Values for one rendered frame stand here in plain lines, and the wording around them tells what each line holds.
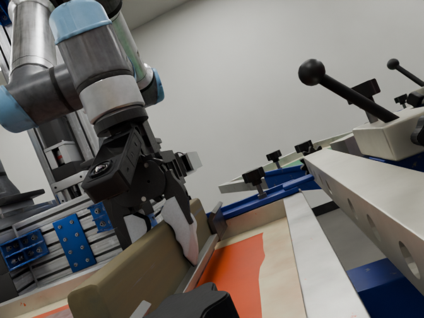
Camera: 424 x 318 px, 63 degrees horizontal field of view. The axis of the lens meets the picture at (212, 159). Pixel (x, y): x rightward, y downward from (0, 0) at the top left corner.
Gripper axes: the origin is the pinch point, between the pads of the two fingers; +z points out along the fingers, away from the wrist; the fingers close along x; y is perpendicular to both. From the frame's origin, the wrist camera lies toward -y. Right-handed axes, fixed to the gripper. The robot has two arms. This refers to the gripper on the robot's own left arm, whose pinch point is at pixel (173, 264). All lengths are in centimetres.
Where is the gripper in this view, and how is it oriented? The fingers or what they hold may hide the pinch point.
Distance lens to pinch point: 45.5
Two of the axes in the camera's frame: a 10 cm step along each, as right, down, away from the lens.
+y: 1.7, -0.7, 9.8
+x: -9.1, 3.8, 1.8
